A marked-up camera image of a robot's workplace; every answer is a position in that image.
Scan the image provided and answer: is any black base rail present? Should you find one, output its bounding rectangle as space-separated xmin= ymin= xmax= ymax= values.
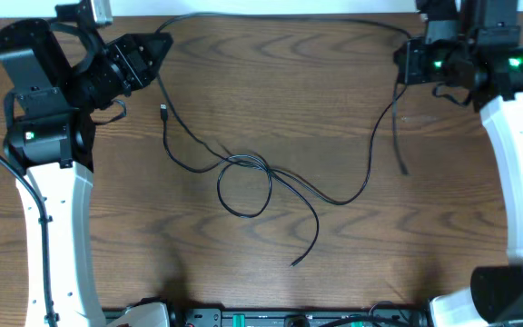
xmin=103 ymin=297 xmax=431 ymax=327

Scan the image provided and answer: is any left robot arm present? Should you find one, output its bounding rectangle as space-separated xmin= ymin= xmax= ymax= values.
xmin=0 ymin=19 xmax=173 ymax=326

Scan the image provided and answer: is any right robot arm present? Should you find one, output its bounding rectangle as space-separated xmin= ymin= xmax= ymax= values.
xmin=394 ymin=0 xmax=523 ymax=326

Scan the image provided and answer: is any long black usb cable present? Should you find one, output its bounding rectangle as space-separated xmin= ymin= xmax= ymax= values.
xmin=154 ymin=12 xmax=412 ymax=208

